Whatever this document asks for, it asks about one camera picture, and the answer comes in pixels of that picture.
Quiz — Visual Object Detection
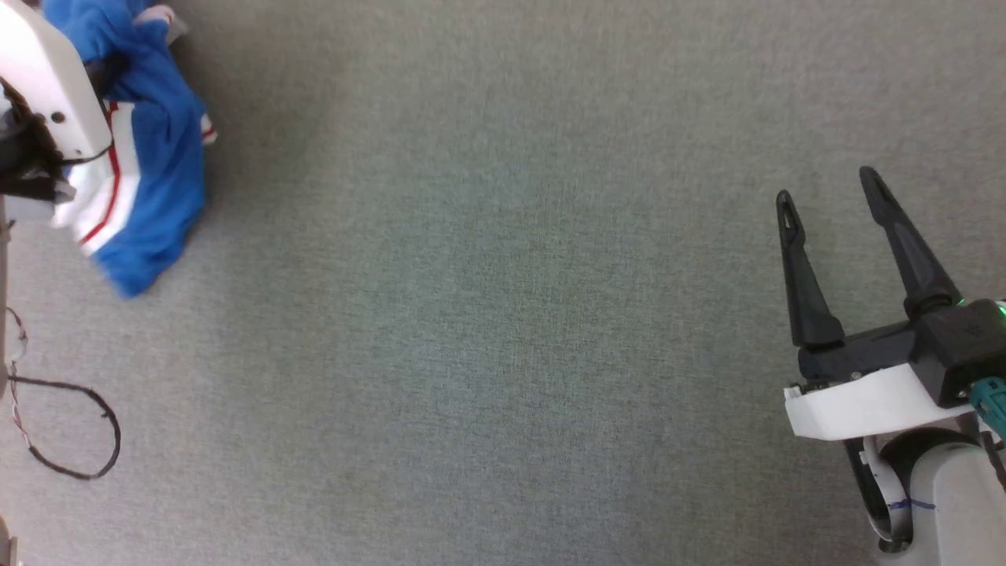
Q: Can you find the grey fabric sofa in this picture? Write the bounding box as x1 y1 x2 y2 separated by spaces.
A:
0 0 1006 566

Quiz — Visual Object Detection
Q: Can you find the teal right cable plug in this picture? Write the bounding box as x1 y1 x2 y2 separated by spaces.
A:
969 375 1006 435

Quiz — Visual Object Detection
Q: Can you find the thin black cable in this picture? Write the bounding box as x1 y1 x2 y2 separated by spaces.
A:
6 375 123 481

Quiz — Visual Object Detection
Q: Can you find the thin red white wire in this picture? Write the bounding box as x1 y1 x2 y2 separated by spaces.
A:
5 305 34 455

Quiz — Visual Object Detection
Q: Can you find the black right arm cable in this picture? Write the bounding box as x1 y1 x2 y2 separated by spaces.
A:
844 437 914 553

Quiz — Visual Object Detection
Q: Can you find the blue white basketball jersey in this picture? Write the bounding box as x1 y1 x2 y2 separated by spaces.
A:
39 0 218 300

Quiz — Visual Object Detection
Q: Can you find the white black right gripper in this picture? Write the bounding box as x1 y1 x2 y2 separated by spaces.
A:
776 166 977 441

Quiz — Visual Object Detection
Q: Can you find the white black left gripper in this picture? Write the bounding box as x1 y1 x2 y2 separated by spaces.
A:
0 0 113 222

